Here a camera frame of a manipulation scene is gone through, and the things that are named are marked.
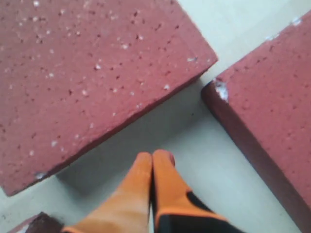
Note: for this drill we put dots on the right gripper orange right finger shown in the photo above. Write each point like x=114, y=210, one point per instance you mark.
x=176, y=208

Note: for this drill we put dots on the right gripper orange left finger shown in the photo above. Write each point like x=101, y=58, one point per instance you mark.
x=127, y=209

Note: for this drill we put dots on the red brick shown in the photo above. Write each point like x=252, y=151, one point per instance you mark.
x=263, y=101
x=40, y=223
x=75, y=72

